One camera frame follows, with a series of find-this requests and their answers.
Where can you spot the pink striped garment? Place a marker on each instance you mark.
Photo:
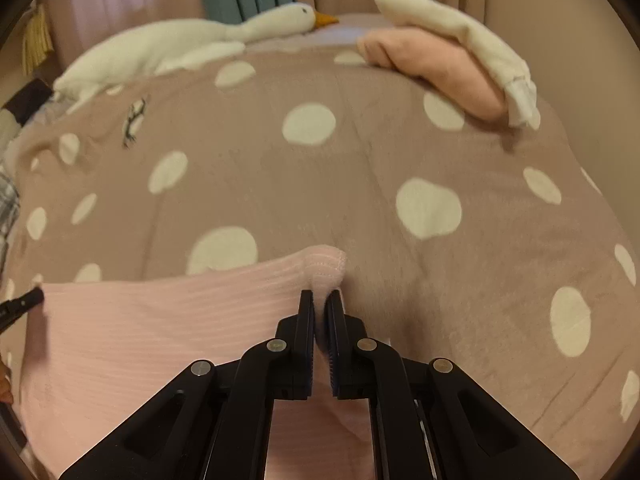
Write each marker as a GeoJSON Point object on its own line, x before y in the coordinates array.
{"type": "Point", "coordinates": [150, 320]}

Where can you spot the polka dot blanket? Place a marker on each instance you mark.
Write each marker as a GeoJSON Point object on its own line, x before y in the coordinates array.
{"type": "Point", "coordinates": [350, 185]}

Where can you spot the yellow tassel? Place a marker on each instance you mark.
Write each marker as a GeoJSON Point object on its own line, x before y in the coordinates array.
{"type": "Point", "coordinates": [37, 40]}

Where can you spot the person's left hand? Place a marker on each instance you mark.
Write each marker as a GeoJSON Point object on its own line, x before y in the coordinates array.
{"type": "Point", "coordinates": [5, 382]}

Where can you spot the white goose plush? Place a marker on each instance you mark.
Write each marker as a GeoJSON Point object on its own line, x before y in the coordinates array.
{"type": "Point", "coordinates": [150, 45]}

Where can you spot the grey plaid cloth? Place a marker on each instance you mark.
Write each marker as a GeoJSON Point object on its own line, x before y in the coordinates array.
{"type": "Point", "coordinates": [7, 205]}

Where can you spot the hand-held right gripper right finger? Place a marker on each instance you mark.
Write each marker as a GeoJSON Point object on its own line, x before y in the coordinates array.
{"type": "Point", "coordinates": [334, 355]}

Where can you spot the dark cloth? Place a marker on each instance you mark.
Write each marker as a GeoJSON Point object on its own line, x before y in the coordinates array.
{"type": "Point", "coordinates": [30, 97]}

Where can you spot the pink and white garment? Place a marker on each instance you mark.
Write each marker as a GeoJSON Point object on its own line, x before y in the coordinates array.
{"type": "Point", "coordinates": [450, 20]}

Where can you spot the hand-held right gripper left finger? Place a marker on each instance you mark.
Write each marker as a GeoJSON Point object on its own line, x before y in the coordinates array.
{"type": "Point", "coordinates": [306, 350]}

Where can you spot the lavender bed sheet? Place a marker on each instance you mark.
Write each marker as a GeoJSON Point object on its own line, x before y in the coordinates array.
{"type": "Point", "coordinates": [325, 32]}

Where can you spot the folded pink cloth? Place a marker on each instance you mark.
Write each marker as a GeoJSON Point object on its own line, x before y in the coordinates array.
{"type": "Point", "coordinates": [450, 70]}

